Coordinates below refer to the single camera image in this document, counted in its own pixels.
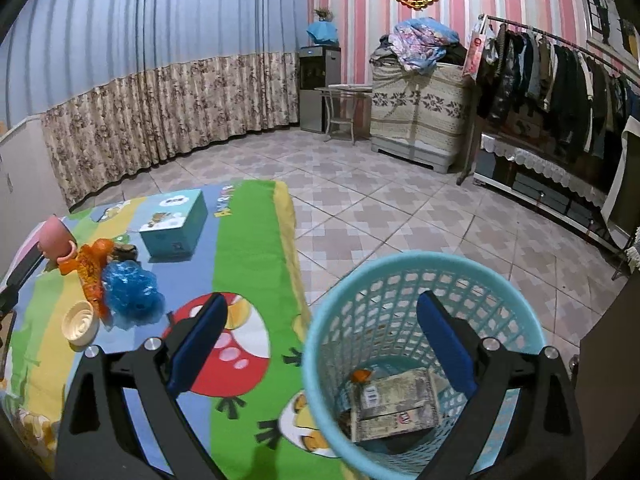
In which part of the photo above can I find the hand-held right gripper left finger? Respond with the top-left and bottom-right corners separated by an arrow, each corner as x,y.
54,292 -> 230,480

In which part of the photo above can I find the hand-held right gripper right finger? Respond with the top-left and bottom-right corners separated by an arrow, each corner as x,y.
416,290 -> 587,480

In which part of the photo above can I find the grey patterned packet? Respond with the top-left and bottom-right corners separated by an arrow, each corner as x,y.
350,367 -> 443,443

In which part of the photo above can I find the teal plastic mesh basket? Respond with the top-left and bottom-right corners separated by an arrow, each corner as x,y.
302,250 -> 548,478

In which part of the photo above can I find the blue plastic bag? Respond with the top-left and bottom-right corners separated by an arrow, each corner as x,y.
101,260 -> 166,331

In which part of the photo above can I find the cartoon bird play mat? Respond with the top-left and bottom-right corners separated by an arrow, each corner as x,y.
0,179 -> 351,480

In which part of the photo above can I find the cream round lid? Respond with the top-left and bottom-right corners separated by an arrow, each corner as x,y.
61,300 -> 101,346

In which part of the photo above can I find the teal cardboard box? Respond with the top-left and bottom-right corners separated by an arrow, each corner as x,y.
138,189 -> 209,261

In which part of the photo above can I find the orange snack bag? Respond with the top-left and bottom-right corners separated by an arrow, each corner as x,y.
59,237 -> 113,321

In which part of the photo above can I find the dark wooden furniture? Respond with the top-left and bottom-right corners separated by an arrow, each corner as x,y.
570,280 -> 640,480

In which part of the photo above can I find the pink plastic toy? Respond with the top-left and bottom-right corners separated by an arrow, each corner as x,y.
39,214 -> 77,265

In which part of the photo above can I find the low cabinet with lace cloth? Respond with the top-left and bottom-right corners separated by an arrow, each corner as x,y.
472,132 -> 631,256

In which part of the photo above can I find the black phone case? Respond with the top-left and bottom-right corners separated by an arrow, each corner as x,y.
0,242 -> 46,313

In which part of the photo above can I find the white framed board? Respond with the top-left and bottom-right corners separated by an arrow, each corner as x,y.
600,116 -> 640,251

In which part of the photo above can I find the white cabinet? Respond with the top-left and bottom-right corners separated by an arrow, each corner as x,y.
0,120 -> 68,281

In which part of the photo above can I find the cabinet with patterned cloth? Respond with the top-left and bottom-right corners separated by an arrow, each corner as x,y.
370,60 -> 473,175

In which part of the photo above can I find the small metal stool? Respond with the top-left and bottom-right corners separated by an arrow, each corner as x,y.
315,84 -> 373,143

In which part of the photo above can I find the grey water dispenser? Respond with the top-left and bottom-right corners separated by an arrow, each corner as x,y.
299,45 -> 342,134

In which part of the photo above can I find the row of hanging clothes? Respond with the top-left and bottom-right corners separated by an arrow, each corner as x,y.
475,27 -> 640,171

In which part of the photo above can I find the blue floral curtain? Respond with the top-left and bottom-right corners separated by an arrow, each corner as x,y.
0,0 -> 313,211

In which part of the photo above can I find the red hanging bag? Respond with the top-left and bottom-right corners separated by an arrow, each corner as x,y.
462,22 -> 488,81

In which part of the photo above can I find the pile of bedding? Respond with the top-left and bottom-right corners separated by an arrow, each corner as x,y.
370,17 -> 468,72

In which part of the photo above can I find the metal clothes rack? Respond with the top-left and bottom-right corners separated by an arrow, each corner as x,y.
457,14 -> 640,186

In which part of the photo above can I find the blue bottle cover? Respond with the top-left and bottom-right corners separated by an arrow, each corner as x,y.
306,21 -> 338,47

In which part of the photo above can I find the window wall poster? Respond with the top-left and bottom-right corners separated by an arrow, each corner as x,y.
575,0 -> 640,66

